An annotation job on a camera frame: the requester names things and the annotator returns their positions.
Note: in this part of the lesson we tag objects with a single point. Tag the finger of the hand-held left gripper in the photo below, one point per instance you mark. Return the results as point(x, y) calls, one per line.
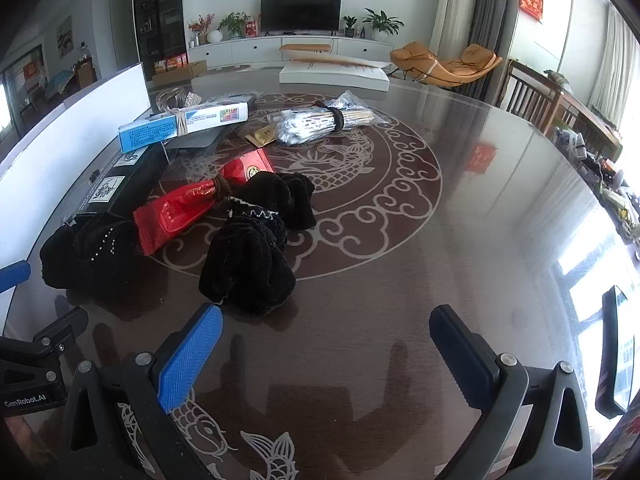
point(14, 276)
point(60, 330)

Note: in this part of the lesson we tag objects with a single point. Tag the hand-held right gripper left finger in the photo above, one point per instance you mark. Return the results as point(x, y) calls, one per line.
point(190, 355)

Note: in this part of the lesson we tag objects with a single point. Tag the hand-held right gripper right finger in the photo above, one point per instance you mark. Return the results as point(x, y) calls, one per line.
point(465, 360)

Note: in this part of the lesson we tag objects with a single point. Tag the black sock with rhinestones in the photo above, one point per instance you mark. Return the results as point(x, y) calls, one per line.
point(85, 255)

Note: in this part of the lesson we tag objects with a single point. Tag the black sock with white trim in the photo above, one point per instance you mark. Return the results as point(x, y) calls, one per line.
point(245, 270)

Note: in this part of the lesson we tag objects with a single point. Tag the white board panel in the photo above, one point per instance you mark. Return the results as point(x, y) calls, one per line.
point(50, 150)

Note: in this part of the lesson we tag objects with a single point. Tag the red packet bundle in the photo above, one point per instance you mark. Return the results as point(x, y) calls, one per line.
point(170, 215)

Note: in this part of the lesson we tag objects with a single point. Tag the black box with white labels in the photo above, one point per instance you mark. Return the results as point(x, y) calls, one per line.
point(135, 175)

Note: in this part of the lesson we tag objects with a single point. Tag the plain black sock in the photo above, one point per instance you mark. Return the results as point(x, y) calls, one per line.
point(295, 200)

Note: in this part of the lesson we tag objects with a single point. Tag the dark case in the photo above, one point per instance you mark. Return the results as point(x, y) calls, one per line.
point(200, 141)

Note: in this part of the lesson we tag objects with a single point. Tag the gold tube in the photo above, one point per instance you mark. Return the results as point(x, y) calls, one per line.
point(262, 136)

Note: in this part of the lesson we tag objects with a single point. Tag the blue white medicine box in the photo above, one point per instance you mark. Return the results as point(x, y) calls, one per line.
point(210, 115)

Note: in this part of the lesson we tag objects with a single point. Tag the bundle of chopsticks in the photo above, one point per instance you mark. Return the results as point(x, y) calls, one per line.
point(305, 127)

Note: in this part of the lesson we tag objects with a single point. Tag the black smartphone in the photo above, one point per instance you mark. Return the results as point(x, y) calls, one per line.
point(617, 350)

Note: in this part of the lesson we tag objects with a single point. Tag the clear hair claw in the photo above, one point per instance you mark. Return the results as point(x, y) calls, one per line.
point(167, 100)

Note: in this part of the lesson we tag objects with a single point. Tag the rhinestone bow hair clip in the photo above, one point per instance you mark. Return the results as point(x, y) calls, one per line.
point(190, 100)

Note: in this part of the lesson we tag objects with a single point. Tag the cardboard box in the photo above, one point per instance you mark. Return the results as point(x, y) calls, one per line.
point(175, 74)

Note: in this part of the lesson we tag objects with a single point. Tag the cluttered wooden table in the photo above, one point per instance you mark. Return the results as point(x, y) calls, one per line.
point(595, 130)

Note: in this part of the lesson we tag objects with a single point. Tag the wooden chair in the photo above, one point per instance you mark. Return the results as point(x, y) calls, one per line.
point(525, 92)

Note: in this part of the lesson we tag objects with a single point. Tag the orange lounge chair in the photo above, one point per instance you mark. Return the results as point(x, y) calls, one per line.
point(450, 67)

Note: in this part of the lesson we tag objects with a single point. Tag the black bookshelf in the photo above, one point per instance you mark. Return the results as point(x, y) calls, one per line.
point(160, 10)

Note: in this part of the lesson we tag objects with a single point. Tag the white television cabinet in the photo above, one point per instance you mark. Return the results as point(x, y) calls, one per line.
point(240, 50)

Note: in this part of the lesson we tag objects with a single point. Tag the large white flat box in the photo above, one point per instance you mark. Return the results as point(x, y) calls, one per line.
point(330, 79)

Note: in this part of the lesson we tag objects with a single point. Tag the white round vase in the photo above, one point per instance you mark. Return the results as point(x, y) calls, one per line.
point(214, 36)

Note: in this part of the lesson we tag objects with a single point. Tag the red flower arrangement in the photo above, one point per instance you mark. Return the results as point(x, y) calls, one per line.
point(200, 25)

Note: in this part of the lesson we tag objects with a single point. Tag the white sheer curtain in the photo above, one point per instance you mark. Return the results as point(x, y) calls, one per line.
point(617, 70)

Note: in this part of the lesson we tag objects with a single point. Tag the orange stool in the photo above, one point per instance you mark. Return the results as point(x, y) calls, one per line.
point(305, 48)

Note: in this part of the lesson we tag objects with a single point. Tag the red gift box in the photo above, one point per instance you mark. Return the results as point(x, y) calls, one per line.
point(251, 27)

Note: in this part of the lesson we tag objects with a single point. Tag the green potted plant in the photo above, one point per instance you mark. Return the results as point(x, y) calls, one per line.
point(232, 24)

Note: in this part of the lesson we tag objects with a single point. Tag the large leafy potted plant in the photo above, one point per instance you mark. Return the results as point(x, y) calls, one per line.
point(381, 22)

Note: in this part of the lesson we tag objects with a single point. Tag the grey curtain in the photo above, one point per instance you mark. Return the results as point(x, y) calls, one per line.
point(492, 10)

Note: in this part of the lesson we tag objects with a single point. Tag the small potted plant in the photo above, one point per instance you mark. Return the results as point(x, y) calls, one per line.
point(349, 25)

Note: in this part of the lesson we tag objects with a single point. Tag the white patterned curtain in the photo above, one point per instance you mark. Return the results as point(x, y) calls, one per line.
point(452, 0)

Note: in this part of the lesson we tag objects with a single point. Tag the black television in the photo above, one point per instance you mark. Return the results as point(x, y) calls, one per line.
point(300, 10)

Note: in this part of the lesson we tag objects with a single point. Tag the framed wall picture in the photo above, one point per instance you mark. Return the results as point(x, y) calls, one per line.
point(64, 36)

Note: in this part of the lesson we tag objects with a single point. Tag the red wall hanging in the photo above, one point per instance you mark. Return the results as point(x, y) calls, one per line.
point(531, 0)

